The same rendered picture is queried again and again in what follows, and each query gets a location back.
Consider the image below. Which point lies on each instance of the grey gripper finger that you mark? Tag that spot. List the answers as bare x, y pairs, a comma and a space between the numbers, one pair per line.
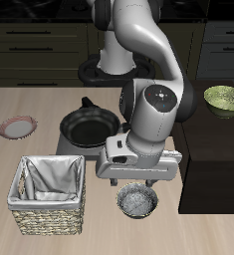
151, 182
114, 181

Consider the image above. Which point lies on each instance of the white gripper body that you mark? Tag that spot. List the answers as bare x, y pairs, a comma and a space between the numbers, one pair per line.
135, 171

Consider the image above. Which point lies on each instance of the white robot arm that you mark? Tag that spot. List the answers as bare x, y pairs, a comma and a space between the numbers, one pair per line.
145, 43

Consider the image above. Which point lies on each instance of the black bowl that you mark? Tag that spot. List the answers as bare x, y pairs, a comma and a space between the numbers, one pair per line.
137, 200

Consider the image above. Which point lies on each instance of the white lined wicker basket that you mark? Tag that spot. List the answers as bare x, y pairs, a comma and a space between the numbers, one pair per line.
47, 194

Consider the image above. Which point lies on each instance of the green bowl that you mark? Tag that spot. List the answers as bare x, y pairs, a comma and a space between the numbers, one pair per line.
224, 99

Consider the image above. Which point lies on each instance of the grey stove plate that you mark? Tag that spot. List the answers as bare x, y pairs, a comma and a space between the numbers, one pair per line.
67, 147

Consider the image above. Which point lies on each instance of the black frying pan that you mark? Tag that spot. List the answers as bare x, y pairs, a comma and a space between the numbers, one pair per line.
88, 127

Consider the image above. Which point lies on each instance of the dark wooden cabinet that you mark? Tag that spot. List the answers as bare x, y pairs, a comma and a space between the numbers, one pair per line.
214, 149

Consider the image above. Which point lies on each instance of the small fluted pink dish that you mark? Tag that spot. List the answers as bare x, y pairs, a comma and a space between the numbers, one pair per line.
17, 127

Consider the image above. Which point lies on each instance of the dark kitchen cupboards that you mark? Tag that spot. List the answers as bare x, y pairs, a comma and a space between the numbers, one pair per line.
39, 50

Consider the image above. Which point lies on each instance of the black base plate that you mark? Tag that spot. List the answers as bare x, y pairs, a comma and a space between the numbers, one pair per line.
88, 71

